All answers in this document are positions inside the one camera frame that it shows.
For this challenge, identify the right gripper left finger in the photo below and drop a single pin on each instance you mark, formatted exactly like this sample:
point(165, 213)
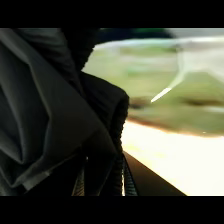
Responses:
point(79, 186)

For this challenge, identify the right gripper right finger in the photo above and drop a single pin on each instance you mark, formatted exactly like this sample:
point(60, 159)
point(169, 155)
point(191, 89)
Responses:
point(140, 183)

